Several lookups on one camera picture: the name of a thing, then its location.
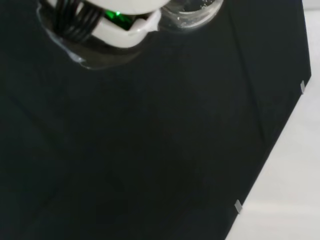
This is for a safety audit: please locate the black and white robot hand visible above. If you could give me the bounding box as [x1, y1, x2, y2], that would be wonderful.
[41, 0, 171, 49]

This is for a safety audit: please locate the black bench cloth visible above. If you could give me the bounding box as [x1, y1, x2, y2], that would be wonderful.
[0, 0, 312, 240]

